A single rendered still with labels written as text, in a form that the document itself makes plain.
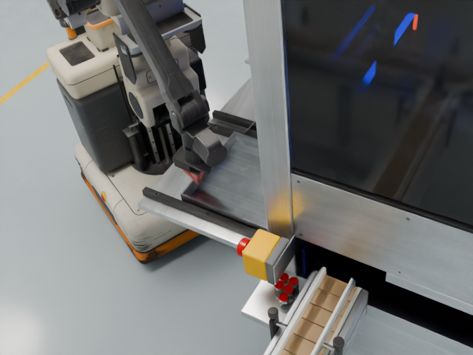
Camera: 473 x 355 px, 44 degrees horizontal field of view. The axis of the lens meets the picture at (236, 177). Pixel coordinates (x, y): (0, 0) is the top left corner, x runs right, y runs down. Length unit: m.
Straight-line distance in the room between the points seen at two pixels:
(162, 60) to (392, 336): 0.78
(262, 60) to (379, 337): 0.72
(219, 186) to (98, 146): 0.97
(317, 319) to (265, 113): 0.44
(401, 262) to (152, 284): 1.49
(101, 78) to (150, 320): 0.95
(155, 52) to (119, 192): 1.23
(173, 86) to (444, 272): 0.67
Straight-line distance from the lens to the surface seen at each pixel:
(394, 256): 1.11
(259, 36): 0.90
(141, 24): 1.28
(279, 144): 1.02
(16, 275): 2.69
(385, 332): 1.34
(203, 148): 1.30
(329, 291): 1.23
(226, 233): 1.40
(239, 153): 1.58
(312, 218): 1.13
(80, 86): 2.21
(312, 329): 1.18
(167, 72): 1.28
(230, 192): 1.48
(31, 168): 3.14
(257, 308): 1.27
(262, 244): 1.18
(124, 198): 2.39
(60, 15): 1.79
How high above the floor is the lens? 1.96
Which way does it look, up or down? 45 degrees down
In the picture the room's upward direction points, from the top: 9 degrees counter-clockwise
